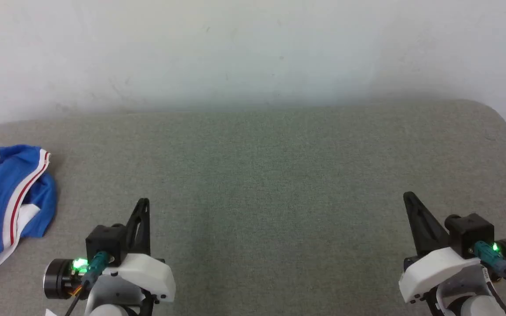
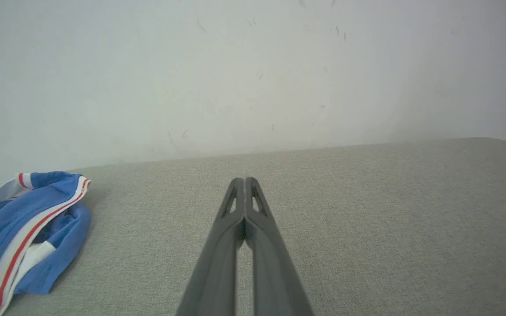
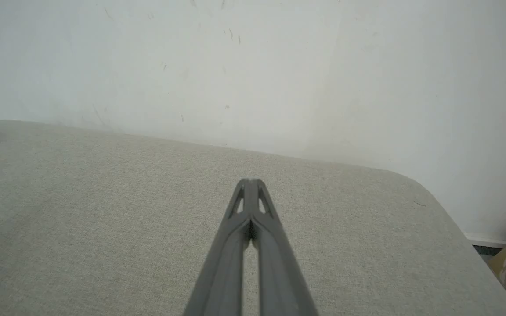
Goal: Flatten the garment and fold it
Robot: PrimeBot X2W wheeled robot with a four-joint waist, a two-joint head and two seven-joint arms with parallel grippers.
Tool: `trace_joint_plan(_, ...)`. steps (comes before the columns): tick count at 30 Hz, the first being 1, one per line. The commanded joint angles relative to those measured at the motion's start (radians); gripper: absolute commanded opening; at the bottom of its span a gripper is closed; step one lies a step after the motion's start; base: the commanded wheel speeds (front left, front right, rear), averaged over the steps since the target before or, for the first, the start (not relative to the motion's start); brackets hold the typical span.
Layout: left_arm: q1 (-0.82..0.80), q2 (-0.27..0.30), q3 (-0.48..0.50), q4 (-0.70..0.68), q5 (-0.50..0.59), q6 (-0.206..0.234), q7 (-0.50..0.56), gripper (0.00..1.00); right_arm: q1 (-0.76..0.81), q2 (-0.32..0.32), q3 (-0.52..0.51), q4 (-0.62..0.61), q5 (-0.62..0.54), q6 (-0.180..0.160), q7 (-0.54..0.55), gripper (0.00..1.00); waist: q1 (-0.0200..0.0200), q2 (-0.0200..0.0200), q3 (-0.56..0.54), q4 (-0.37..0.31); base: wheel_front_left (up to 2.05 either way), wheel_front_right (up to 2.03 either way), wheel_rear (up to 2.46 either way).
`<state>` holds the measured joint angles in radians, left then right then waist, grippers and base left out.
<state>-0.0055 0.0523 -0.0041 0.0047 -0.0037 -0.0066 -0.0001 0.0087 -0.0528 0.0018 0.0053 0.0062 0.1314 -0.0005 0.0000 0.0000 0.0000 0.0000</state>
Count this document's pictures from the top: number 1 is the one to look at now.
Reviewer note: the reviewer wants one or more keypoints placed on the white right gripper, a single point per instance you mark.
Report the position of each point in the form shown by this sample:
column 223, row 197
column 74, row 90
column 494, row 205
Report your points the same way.
column 433, row 270

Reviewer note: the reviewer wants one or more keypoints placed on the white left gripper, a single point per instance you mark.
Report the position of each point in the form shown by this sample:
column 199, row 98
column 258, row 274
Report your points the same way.
column 147, row 274

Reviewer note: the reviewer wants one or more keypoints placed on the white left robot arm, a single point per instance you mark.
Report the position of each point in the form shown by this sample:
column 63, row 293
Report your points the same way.
column 112, row 310

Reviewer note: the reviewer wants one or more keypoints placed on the black left wrist motor cylinder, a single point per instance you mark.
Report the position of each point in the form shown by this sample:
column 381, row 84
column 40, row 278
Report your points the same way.
column 57, row 278

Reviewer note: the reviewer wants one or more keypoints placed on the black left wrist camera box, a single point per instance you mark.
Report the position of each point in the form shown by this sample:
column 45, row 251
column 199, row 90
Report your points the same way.
column 103, row 241

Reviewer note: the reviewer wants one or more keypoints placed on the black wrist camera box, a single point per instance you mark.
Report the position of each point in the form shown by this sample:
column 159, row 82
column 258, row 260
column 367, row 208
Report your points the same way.
column 470, row 230
column 103, row 241

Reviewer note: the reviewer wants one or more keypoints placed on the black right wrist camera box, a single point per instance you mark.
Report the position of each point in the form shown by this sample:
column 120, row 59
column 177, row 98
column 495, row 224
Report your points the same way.
column 470, row 230

